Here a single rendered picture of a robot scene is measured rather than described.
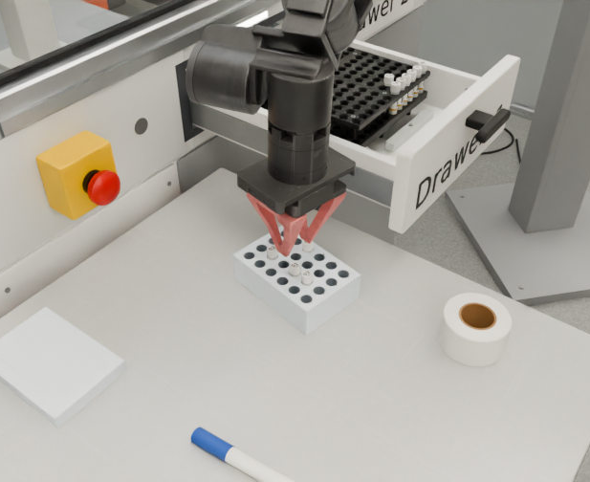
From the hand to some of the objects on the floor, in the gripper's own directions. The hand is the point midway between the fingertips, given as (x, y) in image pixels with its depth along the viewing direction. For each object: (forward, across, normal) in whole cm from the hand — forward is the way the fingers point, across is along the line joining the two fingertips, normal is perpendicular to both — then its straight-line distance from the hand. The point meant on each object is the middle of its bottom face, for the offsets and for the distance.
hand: (295, 240), depth 69 cm
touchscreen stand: (+82, +126, +21) cm, 152 cm away
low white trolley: (+86, -12, -8) cm, 87 cm away
